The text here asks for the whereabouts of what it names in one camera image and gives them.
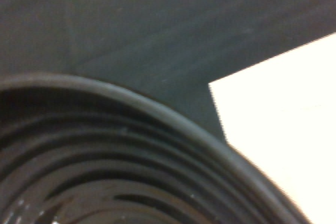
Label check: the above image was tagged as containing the black ribbed bowl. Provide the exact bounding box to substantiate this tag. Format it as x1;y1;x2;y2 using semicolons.
0;73;311;224

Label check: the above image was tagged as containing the white box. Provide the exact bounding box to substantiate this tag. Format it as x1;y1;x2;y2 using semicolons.
209;33;336;224

